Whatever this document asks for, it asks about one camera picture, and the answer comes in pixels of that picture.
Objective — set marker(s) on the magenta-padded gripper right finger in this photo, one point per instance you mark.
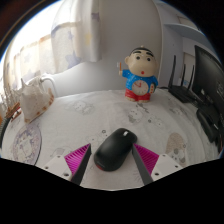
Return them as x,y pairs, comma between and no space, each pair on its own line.
148,160

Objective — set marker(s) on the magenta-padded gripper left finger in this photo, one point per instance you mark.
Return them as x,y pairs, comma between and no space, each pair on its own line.
76,159

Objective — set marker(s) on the black computer mouse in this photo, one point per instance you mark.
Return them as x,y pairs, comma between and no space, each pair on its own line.
114,150

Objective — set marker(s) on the white printed tablecloth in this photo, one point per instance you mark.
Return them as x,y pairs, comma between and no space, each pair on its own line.
100,110

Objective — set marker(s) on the large white conch shell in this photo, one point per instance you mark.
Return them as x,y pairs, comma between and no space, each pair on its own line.
35,101

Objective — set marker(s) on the black monitor stand base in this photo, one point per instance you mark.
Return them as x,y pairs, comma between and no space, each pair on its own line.
208,121

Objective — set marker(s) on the black router with antennas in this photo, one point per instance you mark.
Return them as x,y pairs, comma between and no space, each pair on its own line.
183,93

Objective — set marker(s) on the black computer keyboard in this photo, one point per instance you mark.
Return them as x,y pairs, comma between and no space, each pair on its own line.
2,131

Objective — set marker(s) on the cartoon boy figure clock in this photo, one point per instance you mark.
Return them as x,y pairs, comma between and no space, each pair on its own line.
140,76

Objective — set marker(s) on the black computer monitor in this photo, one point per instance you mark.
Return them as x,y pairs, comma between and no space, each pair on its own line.
210,76

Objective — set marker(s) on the white star-print curtain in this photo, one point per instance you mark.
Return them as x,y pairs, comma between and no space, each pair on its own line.
73,36

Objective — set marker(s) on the white wall shelf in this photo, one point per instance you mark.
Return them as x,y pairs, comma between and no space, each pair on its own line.
188,30

